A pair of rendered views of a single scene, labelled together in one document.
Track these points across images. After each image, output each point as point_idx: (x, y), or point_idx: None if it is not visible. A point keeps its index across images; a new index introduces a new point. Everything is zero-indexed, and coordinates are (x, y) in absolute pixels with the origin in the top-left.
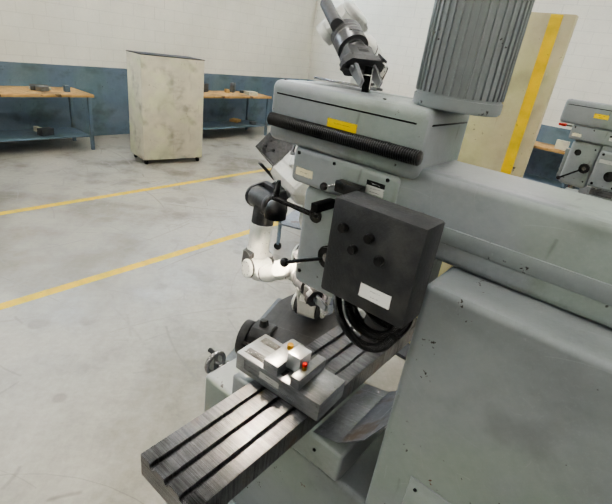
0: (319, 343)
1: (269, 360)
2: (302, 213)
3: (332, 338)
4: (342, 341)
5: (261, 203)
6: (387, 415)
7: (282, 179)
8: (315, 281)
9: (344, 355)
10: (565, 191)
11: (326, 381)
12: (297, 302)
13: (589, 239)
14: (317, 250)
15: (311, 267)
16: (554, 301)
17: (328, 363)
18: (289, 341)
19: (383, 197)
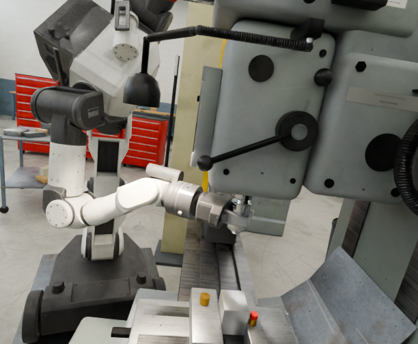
0: (189, 278)
1: (201, 339)
2: (92, 140)
3: (194, 266)
4: (205, 265)
5: (72, 108)
6: (339, 323)
7: (93, 76)
8: (258, 181)
9: (223, 278)
10: None
11: (270, 322)
12: (92, 247)
13: None
14: (263, 129)
15: (250, 160)
16: None
17: (217, 297)
18: (192, 292)
19: (406, 7)
